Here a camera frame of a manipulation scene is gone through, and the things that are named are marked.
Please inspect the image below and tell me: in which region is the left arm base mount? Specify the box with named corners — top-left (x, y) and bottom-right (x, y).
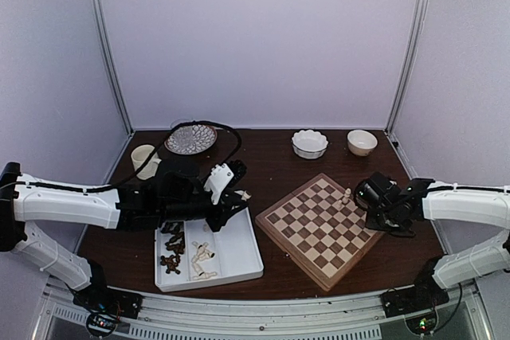
top-left (71, 288), bottom-right (143, 319)

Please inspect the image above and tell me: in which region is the light chess pieces pile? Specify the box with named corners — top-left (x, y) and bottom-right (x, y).
top-left (190, 241), bottom-right (218, 280)

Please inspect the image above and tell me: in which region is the cream ceramic mug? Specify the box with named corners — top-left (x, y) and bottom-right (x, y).
top-left (131, 144), bottom-right (161, 181)

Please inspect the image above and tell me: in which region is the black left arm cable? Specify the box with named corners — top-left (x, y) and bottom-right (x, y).
top-left (0, 119), bottom-right (243, 192)

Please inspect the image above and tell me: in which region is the wooden chess board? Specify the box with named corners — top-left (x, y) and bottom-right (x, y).
top-left (256, 174), bottom-right (383, 291)

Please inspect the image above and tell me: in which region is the cream round bowl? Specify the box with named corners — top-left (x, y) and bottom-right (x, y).
top-left (347, 130), bottom-right (379, 157)

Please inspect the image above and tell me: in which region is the clear drinking glass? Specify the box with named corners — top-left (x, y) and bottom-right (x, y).
top-left (171, 119), bottom-right (193, 149)

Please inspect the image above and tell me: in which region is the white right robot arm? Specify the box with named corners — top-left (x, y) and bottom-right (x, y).
top-left (353, 172), bottom-right (509, 310)

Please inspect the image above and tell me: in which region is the aluminium frame post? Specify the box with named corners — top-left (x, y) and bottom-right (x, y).
top-left (91, 0), bottom-right (134, 135)
top-left (385, 0), bottom-right (430, 136)

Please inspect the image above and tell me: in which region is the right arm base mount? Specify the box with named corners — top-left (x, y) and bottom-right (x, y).
top-left (380, 287), bottom-right (449, 318)

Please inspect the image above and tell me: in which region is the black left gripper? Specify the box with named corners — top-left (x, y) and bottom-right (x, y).
top-left (160, 178), bottom-right (248, 233)

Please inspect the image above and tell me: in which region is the white scalloped bowl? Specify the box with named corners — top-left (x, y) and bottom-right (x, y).
top-left (291, 130), bottom-right (329, 160)

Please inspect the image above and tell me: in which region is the patterned brown plate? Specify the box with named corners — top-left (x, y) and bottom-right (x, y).
top-left (164, 124), bottom-right (218, 155)

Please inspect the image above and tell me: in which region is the left aluminium frame post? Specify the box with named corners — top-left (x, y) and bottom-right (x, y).
top-left (91, 0), bottom-right (134, 135)

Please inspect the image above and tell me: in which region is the white plastic tray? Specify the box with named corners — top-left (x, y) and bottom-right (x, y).
top-left (155, 209), bottom-right (264, 292)

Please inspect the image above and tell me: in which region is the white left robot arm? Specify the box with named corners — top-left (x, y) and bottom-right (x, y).
top-left (1, 160), bottom-right (250, 311)

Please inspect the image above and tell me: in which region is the dark chess pieces pile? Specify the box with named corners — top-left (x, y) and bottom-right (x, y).
top-left (159, 221), bottom-right (186, 275)

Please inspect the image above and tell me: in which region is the right aluminium frame post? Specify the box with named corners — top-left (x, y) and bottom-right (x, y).
top-left (385, 0), bottom-right (430, 136)

